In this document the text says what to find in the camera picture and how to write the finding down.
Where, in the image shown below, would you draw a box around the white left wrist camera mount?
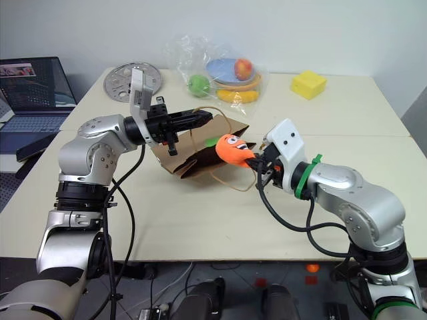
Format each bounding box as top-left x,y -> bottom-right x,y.
128,68 -> 158,147

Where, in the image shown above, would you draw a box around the white thin cable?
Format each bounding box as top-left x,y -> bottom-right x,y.
149,261 -> 195,308

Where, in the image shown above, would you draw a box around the grey perforated board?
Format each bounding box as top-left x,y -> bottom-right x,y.
0,171 -> 25,215

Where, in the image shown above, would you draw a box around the round perforated metal disc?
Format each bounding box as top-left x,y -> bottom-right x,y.
103,61 -> 163,103

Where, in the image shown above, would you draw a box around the green toy apple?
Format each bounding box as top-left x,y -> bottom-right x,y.
187,73 -> 211,99

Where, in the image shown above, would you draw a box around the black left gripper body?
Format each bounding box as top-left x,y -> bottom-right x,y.
145,95 -> 178,157

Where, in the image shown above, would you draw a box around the orange carrot plush toy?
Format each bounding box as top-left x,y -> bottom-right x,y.
203,133 -> 257,168

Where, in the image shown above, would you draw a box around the clear plastic bag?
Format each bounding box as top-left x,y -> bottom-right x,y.
162,32 -> 270,116

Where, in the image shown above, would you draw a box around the yellow toy fruit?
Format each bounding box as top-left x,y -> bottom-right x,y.
216,87 -> 260,104

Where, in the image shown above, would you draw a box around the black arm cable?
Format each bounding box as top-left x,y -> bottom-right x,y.
254,179 -> 355,261
101,144 -> 147,320

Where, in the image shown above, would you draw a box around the brown paper bag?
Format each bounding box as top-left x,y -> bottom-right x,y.
151,105 -> 260,193

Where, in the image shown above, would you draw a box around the yellow cheese block toy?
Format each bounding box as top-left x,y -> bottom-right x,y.
290,69 -> 328,101

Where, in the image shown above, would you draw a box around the orange bowl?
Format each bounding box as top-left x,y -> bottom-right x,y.
213,71 -> 264,92

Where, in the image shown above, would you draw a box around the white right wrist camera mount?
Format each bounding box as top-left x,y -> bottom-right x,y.
262,118 -> 306,193

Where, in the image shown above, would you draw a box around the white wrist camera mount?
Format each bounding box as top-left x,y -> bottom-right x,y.
262,118 -> 306,193
128,68 -> 158,147

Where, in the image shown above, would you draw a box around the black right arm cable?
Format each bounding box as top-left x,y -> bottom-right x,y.
254,179 -> 355,261

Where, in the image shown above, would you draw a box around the blue plate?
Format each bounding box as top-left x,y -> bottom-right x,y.
205,57 -> 258,85

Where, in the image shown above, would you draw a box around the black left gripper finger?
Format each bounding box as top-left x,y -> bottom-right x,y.
172,118 -> 214,133
167,109 -> 214,124

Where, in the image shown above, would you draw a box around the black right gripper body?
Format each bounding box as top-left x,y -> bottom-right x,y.
255,142 -> 284,189

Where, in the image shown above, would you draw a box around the dark rounded shape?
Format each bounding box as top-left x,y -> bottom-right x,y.
262,283 -> 300,320
179,276 -> 227,320

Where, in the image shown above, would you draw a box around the red toy peach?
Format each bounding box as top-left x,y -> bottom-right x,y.
234,58 -> 254,81

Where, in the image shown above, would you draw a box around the open dark laptop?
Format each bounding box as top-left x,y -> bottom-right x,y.
0,56 -> 79,141

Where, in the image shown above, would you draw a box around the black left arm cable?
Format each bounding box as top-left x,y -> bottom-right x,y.
101,144 -> 147,320

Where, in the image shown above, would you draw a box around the green wrist clamp ring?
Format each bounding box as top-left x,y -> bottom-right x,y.
293,153 -> 325,201

